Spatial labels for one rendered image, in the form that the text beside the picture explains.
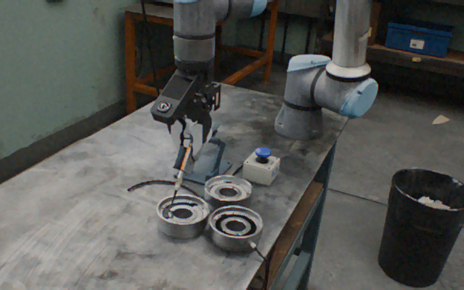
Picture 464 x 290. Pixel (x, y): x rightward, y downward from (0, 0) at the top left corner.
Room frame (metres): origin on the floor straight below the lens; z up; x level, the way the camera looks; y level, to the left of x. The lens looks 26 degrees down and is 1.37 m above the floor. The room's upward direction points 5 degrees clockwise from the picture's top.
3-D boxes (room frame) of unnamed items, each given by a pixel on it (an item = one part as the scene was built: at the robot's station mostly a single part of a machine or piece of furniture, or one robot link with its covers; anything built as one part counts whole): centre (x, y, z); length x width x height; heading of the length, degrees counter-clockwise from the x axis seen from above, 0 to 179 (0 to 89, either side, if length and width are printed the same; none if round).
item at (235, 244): (0.76, -0.02, 0.82); 0.10 x 0.10 x 0.04
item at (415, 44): (4.16, -1.51, 0.56); 0.52 x 0.38 x 0.22; 66
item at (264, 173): (1.02, -0.07, 0.82); 0.08 x 0.07 x 0.05; 159
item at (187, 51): (0.86, 0.09, 1.15); 0.08 x 0.08 x 0.05
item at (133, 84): (3.63, 0.26, 0.39); 1.50 x 0.62 x 0.78; 159
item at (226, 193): (0.88, 0.01, 0.82); 0.10 x 0.10 x 0.04
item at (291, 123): (1.32, -0.19, 0.85); 0.15 x 0.15 x 0.10
